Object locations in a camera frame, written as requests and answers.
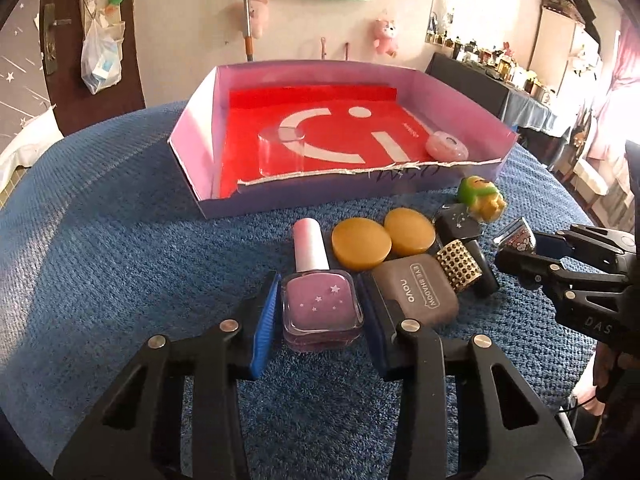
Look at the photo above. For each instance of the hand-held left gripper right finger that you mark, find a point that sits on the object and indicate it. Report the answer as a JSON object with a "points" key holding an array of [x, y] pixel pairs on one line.
{"points": [[377, 330]]}

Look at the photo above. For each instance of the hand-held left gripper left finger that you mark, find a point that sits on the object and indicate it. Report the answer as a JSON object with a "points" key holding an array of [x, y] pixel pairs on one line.
{"points": [[265, 325]]}

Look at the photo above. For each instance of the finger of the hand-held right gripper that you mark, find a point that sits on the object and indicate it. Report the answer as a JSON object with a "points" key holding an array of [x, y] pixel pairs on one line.
{"points": [[530, 267], [552, 245]]}

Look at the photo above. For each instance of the clear glitter bottle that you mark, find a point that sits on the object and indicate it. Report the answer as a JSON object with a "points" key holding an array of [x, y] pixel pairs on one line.
{"points": [[517, 237]]}

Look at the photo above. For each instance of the grey eyeshadow case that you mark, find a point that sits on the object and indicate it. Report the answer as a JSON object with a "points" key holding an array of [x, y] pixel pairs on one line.
{"points": [[415, 292]]}

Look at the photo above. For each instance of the purple nail polish bottle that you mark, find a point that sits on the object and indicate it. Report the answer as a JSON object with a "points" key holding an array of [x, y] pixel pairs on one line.
{"points": [[322, 310]]}

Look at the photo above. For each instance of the gold studded black tube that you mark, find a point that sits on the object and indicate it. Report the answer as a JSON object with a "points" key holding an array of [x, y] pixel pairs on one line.
{"points": [[460, 265]]}

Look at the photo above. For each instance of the black starry bottle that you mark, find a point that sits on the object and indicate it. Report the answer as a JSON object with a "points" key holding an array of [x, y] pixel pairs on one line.
{"points": [[456, 224]]}

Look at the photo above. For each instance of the green yellow toy figure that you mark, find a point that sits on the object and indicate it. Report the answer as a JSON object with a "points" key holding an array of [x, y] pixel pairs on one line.
{"points": [[480, 197]]}

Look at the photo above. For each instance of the yellow round disc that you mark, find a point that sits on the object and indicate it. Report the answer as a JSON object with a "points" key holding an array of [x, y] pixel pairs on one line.
{"points": [[410, 230], [361, 245]]}

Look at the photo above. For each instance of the pink cardboard box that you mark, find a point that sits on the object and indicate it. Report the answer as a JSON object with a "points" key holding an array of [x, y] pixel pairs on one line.
{"points": [[200, 125]]}

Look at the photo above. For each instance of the blue cloth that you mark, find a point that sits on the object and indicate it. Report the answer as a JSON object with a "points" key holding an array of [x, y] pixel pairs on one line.
{"points": [[530, 110]]}

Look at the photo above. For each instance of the pink round case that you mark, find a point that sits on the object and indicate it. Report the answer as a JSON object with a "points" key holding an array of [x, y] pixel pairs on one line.
{"points": [[446, 146]]}

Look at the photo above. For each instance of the pink curtain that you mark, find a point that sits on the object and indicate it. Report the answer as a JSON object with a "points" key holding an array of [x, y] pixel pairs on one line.
{"points": [[620, 95]]}

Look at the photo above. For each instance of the blue knitted blanket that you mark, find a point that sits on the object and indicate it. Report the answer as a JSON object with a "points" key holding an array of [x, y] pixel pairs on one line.
{"points": [[125, 235]]}

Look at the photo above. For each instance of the clear glass jar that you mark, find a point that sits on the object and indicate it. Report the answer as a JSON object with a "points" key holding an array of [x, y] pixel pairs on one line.
{"points": [[281, 152]]}

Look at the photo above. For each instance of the black table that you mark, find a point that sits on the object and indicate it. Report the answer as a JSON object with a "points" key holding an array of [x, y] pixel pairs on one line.
{"points": [[465, 85]]}

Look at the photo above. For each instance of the red printed paper liner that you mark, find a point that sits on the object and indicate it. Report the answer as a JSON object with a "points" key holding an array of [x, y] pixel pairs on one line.
{"points": [[350, 140]]}

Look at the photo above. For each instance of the row of small ornaments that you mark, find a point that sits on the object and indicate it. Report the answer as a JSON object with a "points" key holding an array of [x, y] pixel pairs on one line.
{"points": [[490, 55]]}

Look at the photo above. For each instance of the white wardrobe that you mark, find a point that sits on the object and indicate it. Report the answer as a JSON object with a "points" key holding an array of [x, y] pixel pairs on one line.
{"points": [[560, 40]]}

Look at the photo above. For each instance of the pink rabbit plush toy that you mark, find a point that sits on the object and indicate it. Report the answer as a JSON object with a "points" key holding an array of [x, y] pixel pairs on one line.
{"points": [[386, 35]]}

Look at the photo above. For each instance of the white cloth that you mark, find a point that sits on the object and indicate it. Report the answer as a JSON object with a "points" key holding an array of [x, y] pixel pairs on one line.
{"points": [[25, 145]]}

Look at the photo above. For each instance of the orange white mop stick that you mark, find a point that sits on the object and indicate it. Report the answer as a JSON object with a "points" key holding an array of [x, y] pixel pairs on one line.
{"points": [[247, 25]]}

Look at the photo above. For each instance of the brown door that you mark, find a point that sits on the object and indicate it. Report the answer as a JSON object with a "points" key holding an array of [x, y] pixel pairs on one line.
{"points": [[60, 102]]}

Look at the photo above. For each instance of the white plastic bag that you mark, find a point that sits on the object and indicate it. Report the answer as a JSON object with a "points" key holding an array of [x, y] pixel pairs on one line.
{"points": [[100, 65]]}

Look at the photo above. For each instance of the pale pink plush toy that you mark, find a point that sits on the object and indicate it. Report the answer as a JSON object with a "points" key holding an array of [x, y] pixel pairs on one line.
{"points": [[260, 12]]}

